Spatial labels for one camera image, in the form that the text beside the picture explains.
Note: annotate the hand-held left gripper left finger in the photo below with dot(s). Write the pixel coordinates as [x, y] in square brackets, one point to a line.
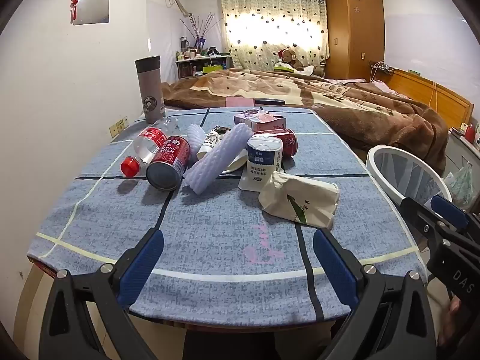
[144, 266]

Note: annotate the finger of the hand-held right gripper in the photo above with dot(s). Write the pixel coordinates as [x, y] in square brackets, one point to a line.
[416, 213]
[448, 208]

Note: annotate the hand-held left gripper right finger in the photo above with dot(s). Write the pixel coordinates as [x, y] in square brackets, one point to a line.
[333, 266]

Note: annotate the white trash bin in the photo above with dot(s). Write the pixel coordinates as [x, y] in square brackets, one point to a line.
[407, 174]

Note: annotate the red milk can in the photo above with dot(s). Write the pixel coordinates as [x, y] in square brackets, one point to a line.
[288, 142]
[170, 157]

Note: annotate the clear bottle with red label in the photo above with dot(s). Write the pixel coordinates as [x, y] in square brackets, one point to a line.
[150, 140]

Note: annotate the white blue-label milk cup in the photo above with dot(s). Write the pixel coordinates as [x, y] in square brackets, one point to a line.
[262, 161]

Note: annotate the lavender textured foam roller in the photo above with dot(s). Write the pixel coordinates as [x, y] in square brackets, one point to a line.
[217, 157]

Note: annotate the patterned paper cup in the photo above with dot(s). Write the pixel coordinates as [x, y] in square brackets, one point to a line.
[210, 140]

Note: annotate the pink drink carton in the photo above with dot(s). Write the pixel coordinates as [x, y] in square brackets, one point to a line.
[272, 122]

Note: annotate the person's right hand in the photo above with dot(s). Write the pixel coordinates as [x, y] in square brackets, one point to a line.
[452, 322]

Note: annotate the printed plastic bag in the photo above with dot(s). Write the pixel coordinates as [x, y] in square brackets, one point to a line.
[461, 183]

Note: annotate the grey bedside cabinet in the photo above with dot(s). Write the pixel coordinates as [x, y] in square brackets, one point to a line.
[459, 146]

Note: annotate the red jar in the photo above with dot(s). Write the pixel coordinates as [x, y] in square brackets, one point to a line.
[470, 133]

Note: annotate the blue checked tablecloth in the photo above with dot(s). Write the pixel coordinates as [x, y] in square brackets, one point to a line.
[225, 232]

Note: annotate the wooden bed headboard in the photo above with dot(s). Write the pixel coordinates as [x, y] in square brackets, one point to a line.
[423, 90]

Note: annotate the pink pillow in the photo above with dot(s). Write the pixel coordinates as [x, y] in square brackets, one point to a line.
[382, 85]

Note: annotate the brown patterned blanket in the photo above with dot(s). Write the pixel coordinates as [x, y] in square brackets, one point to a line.
[337, 97]

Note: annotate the power strip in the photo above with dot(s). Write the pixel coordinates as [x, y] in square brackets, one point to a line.
[382, 67]

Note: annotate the black remote control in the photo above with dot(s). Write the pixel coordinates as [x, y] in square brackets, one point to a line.
[270, 102]

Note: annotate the grey thermos flask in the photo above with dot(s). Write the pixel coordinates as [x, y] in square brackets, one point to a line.
[150, 90]

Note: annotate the red notebook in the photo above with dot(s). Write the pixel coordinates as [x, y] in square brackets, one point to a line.
[240, 101]

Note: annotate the green white box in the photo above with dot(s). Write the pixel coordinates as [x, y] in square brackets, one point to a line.
[284, 66]

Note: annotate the wooden wardrobe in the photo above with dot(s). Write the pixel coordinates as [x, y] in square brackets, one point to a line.
[352, 26]

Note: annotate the brown teddy bear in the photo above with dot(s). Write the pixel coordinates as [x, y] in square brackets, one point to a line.
[288, 56]

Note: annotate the cluttered side desk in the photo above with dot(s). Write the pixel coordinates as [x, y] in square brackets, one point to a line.
[202, 63]

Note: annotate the vase with purple branches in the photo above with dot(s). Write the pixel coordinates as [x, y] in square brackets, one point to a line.
[200, 41]

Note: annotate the dotted window curtain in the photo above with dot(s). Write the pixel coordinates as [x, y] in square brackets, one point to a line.
[262, 26]

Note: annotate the red knot ornament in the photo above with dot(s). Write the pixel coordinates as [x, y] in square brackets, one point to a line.
[75, 3]

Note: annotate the wall socket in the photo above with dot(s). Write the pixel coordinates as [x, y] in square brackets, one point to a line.
[118, 127]

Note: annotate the square wall mirror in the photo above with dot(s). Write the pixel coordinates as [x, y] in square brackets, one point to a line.
[93, 3]

